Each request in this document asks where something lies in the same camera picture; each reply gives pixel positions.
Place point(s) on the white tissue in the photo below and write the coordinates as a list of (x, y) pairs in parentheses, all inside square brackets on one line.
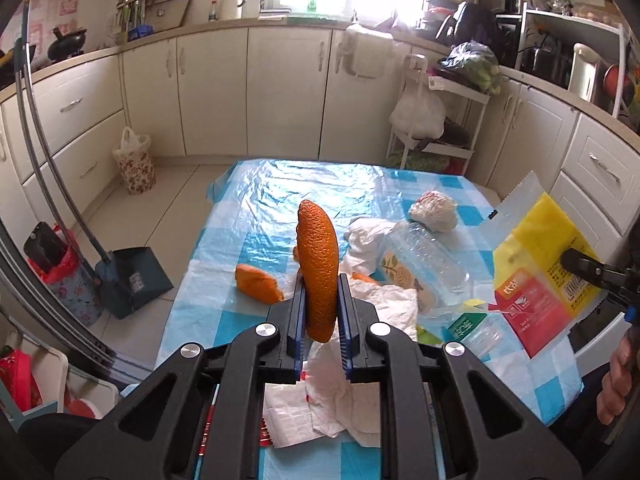
[(364, 237)]

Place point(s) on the blue checkered plastic tablecloth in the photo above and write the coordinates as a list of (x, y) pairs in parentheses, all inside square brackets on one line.
[(253, 221)]

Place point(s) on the white hanging cabinet bin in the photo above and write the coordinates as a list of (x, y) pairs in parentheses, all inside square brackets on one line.
[(366, 51)]

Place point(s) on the black wok on stove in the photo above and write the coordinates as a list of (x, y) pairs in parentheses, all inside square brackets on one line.
[(66, 45)]

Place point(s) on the yellow red plastic bag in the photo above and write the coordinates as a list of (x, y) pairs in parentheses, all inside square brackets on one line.
[(527, 234)]

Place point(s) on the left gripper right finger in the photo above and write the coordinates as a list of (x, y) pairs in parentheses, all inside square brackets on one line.
[(348, 326)]

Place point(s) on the dark teal dustpan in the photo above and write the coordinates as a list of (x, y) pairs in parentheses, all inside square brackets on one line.
[(130, 279)]

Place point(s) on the white paper bag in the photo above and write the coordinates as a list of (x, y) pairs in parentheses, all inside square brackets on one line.
[(393, 304)]

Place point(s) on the person's right hand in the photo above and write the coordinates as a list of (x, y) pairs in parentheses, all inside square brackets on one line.
[(617, 382)]

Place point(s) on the white electric kettle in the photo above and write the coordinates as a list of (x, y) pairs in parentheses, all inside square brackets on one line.
[(583, 76)]

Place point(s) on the clear plastic bottle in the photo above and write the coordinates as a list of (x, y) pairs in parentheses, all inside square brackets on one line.
[(410, 257)]

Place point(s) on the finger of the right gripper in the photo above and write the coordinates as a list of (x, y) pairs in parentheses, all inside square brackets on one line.
[(622, 282)]

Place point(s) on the large orange peel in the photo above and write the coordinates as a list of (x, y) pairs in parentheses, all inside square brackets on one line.
[(318, 260)]

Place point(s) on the small orange peel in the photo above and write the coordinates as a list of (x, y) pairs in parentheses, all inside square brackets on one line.
[(257, 284)]

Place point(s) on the white plastic bag on rack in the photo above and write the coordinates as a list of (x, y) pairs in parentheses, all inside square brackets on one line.
[(419, 111)]

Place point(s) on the crumpled white red wrapper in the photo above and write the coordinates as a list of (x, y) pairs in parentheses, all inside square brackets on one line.
[(436, 211)]

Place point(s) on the white kettle jug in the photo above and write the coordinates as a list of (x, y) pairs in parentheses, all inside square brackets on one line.
[(231, 9)]

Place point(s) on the white storage rack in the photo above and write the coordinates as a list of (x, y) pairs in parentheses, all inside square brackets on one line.
[(465, 113)]

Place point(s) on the floral bin red bag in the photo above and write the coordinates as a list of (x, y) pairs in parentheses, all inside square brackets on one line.
[(60, 268)]

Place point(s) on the green white small package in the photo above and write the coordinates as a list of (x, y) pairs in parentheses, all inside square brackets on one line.
[(462, 326)]

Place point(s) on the bag of green vegetables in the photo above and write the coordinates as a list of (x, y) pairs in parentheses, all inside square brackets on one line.
[(476, 64)]

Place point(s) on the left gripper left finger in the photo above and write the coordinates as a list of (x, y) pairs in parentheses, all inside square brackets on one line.
[(297, 326)]

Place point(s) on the white paper under gripper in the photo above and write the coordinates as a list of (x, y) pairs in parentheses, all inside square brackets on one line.
[(323, 403)]

